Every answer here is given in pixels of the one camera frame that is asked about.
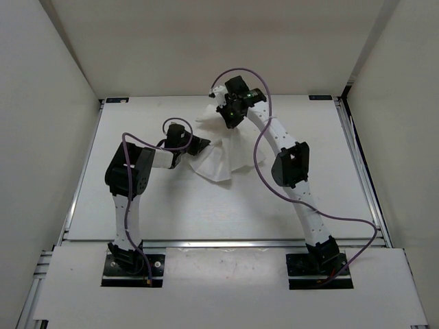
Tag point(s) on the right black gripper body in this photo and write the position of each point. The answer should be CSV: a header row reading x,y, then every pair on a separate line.
x,y
230,113

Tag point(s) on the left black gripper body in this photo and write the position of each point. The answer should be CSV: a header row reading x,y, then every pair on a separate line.
x,y
182,149

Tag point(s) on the white skirt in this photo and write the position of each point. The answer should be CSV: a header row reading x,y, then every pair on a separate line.
x,y
229,150

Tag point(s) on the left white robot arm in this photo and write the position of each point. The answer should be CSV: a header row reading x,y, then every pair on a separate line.
x,y
127,177

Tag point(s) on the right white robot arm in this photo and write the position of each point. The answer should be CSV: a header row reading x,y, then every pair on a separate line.
x,y
290,171

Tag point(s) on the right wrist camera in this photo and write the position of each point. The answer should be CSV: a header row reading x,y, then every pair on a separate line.
x,y
219,93

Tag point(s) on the aluminium front rail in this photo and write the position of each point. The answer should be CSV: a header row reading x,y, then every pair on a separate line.
x,y
223,244

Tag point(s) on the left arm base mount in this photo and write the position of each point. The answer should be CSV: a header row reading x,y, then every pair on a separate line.
x,y
117,273

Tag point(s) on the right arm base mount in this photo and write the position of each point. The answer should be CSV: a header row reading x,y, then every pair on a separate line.
x,y
305,275

